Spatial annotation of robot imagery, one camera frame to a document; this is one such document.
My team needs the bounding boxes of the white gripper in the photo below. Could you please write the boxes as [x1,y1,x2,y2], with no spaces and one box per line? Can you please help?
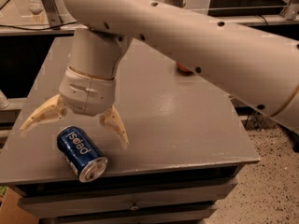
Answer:
[20,66,129,149]

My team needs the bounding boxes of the blue pepsi can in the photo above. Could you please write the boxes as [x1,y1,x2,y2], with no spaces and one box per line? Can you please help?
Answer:
[57,126,107,183]

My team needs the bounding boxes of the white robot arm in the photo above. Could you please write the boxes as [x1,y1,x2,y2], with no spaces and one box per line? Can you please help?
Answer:
[21,0,299,147]

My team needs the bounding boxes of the white pipe at left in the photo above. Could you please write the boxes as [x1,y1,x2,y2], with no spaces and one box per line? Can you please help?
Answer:
[0,90,9,109]

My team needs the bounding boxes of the drawer knob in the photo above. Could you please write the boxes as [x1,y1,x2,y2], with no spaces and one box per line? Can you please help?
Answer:
[129,204,140,211]

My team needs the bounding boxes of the grey drawer cabinet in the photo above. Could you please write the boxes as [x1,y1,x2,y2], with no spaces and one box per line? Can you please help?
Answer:
[0,41,259,224]

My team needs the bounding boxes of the red apple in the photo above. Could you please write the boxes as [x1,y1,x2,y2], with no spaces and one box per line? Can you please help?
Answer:
[177,63,192,74]

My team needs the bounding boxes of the cardboard box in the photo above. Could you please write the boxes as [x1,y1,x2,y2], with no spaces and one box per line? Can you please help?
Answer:
[0,188,39,224]

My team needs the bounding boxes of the left metal bracket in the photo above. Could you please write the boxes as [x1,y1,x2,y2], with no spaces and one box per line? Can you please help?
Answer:
[41,0,62,30]

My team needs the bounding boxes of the black cable on ledge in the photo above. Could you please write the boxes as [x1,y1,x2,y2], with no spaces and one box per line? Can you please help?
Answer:
[0,20,78,32]

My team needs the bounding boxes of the black hanging cable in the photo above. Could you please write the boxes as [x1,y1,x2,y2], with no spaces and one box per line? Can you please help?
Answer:
[243,109,261,131]

